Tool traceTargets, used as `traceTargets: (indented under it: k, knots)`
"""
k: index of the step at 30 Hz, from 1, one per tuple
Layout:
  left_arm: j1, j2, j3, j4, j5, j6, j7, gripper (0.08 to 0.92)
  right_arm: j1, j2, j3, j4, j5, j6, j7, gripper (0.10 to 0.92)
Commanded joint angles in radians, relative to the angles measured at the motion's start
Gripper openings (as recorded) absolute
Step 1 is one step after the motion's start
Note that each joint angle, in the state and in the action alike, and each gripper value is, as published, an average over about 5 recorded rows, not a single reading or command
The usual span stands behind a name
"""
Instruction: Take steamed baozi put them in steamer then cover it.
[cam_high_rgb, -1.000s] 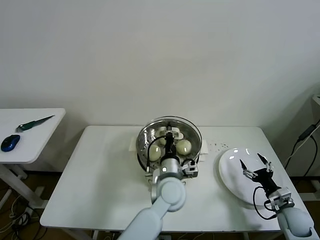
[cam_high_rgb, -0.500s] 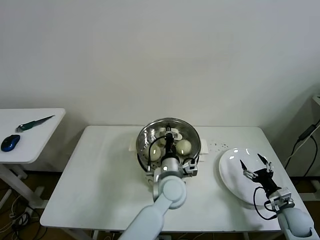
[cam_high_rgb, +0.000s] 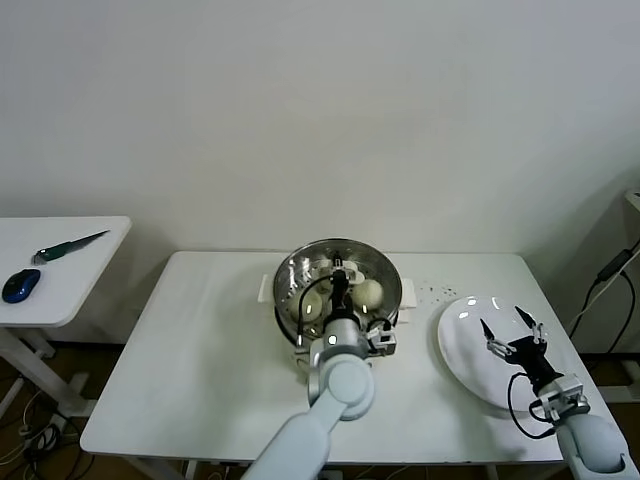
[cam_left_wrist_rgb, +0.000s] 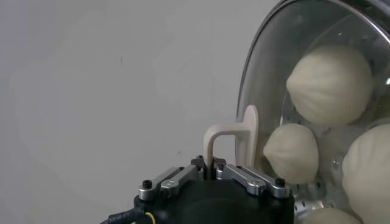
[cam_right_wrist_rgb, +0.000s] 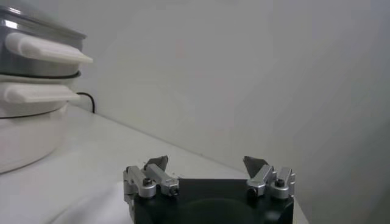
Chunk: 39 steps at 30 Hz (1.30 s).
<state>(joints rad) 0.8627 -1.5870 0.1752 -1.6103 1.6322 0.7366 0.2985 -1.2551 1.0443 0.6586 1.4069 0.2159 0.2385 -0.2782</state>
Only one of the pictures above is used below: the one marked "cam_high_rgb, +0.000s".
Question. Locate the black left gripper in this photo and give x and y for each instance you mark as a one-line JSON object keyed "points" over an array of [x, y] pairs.
{"points": [[341, 295]]}

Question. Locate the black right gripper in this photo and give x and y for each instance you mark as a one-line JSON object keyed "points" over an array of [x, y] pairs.
{"points": [[530, 355]]}

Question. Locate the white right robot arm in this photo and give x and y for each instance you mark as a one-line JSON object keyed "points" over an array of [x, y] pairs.
{"points": [[590, 445]]}

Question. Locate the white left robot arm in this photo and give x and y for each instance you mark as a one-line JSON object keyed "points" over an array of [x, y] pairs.
{"points": [[345, 385]]}

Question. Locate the stainless steel steamer basket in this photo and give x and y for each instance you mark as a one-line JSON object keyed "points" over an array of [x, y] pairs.
{"points": [[387, 320]]}

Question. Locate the white round plate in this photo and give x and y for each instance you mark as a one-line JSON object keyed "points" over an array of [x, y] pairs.
{"points": [[465, 350]]}

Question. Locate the white side table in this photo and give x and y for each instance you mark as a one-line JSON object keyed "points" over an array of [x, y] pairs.
{"points": [[75, 280]]}

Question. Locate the blue black computer mouse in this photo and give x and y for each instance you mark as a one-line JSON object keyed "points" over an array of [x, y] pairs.
{"points": [[22, 285]]}

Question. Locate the white power strip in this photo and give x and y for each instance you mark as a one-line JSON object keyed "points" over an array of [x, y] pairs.
{"points": [[50, 425]]}

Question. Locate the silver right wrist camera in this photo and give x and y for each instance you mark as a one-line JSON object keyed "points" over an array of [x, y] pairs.
{"points": [[562, 397]]}

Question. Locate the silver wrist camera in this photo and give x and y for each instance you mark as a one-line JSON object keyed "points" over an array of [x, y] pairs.
{"points": [[562, 397], [384, 340]]}

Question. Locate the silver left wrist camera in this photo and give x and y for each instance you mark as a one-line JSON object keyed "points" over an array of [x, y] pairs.
{"points": [[384, 340]]}

